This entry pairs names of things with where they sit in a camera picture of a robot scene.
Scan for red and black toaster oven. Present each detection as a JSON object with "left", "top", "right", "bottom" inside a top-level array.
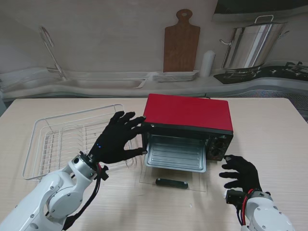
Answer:
[{"left": 141, "top": 93, "right": 235, "bottom": 162}]

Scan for white wire dish rack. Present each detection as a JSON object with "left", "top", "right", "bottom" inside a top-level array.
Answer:
[{"left": 22, "top": 103, "right": 135, "bottom": 181}]

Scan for ribbed metal baking tray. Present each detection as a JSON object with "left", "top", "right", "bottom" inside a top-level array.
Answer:
[{"left": 145, "top": 134, "right": 207, "bottom": 173}]

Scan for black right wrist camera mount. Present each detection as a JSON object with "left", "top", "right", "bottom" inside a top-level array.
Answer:
[{"left": 225, "top": 189, "right": 246, "bottom": 208}]

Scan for wrist red black cables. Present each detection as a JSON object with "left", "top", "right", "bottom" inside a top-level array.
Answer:
[
  {"left": 62, "top": 162, "right": 105, "bottom": 229},
  {"left": 237, "top": 189, "right": 255, "bottom": 226}
]

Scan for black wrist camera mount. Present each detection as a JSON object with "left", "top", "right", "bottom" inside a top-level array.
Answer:
[
  {"left": 97, "top": 165, "right": 109, "bottom": 180},
  {"left": 225, "top": 189, "right": 246, "bottom": 208}
]

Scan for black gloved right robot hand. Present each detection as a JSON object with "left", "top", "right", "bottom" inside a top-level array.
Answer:
[{"left": 218, "top": 155, "right": 262, "bottom": 193}]

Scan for right wrist red black cables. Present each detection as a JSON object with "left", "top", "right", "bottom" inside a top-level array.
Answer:
[{"left": 237, "top": 189, "right": 255, "bottom": 226}]

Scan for left wrist red black cables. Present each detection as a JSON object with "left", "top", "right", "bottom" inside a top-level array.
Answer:
[{"left": 62, "top": 162, "right": 105, "bottom": 229}]

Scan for white cylindrical bottle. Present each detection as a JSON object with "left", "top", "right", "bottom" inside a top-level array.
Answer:
[{"left": 200, "top": 50, "right": 215, "bottom": 77}]

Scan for stack of white plates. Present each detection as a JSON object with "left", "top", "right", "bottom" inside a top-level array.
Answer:
[{"left": 153, "top": 70, "right": 200, "bottom": 83}]

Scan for glass oven door black handle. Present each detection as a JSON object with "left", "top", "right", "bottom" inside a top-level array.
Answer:
[{"left": 139, "top": 166, "right": 208, "bottom": 193}]

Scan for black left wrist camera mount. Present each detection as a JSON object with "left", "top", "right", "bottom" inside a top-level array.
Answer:
[{"left": 97, "top": 165, "right": 109, "bottom": 180}]

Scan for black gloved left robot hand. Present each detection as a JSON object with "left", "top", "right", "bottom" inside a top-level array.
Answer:
[{"left": 89, "top": 111, "right": 153, "bottom": 164}]

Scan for dark range hood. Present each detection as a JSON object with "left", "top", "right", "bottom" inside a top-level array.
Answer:
[{"left": 211, "top": 0, "right": 308, "bottom": 24}]

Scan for stainless steel stockpot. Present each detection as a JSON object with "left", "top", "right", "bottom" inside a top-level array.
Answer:
[{"left": 219, "top": 14, "right": 290, "bottom": 70}]

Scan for black gas stove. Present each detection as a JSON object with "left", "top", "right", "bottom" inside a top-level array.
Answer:
[{"left": 213, "top": 61, "right": 308, "bottom": 85}]

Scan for chrome kitchen faucet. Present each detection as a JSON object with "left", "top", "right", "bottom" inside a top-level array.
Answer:
[{"left": 39, "top": 26, "right": 67, "bottom": 81}]

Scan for steel kitchen sink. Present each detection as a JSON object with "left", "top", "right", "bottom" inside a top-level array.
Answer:
[{"left": 55, "top": 77, "right": 148, "bottom": 90}]

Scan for brown wooden cutting board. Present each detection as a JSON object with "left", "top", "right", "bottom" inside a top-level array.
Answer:
[{"left": 163, "top": 9, "right": 201, "bottom": 73}]

